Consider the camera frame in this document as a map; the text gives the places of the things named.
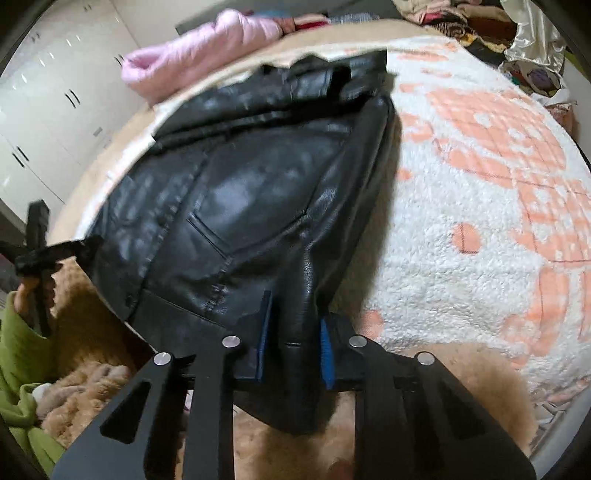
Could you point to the teal cloth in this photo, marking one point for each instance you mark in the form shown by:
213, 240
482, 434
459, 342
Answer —
274, 13

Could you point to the white wardrobe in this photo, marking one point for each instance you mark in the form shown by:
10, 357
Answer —
55, 106

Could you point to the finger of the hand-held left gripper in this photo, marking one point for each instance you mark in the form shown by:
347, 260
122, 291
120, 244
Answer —
74, 251

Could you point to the white and pink fleece blanket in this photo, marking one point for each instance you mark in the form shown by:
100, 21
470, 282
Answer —
461, 207

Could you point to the blue patterned cloth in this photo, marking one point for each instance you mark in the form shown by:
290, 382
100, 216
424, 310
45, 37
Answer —
348, 17

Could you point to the person's left hand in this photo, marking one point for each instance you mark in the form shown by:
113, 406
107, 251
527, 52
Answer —
22, 300

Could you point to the red cloth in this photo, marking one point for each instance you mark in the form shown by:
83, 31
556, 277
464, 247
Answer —
311, 23

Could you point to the person's green jacket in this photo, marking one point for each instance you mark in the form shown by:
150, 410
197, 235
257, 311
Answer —
23, 429

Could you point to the black leather jacket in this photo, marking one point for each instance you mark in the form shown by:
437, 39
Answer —
240, 194

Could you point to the grey headboard cushion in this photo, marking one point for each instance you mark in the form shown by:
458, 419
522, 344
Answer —
203, 13

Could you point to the cream satin curtain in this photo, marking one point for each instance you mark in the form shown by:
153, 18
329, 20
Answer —
531, 32

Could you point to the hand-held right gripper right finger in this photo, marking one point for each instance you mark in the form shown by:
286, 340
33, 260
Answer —
327, 355

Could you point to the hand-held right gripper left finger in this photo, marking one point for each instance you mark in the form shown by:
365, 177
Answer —
261, 360

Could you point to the pink quilt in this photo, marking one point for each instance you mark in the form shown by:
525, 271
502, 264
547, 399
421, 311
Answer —
198, 50

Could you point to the white plastic bag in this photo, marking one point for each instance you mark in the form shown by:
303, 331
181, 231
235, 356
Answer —
545, 83

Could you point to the pile of folded clothes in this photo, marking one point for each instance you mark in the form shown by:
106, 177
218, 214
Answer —
457, 23

